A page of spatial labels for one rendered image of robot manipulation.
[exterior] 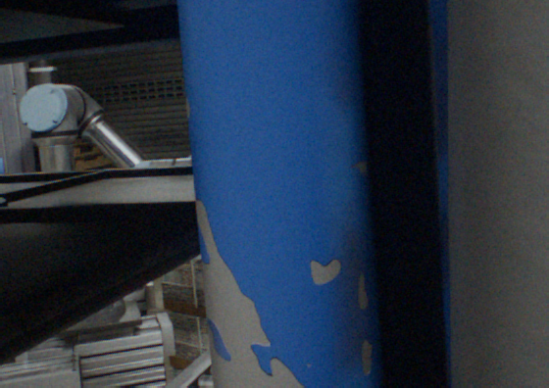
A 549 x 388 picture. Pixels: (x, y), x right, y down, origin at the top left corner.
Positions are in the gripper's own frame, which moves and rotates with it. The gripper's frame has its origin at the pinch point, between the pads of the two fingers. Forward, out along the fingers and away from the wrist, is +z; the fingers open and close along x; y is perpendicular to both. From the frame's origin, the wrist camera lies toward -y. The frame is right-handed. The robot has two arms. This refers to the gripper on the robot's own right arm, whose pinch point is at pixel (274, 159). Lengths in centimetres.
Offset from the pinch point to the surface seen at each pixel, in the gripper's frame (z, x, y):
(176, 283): -56, -87, 41
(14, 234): 6, 126, 10
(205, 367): -15, 17, 46
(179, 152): -288, -818, -60
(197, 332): -48, -86, 59
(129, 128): -367, -826, -101
